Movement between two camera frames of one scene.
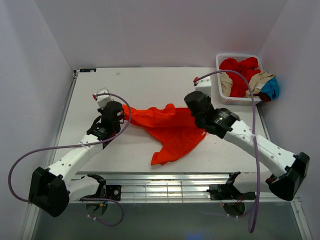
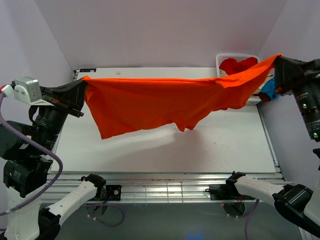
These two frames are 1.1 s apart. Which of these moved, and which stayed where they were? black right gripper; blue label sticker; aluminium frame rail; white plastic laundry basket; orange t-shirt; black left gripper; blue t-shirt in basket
Moved: orange t-shirt; black left gripper; black right gripper
Stayed: blue label sticker; aluminium frame rail; blue t-shirt in basket; white plastic laundry basket
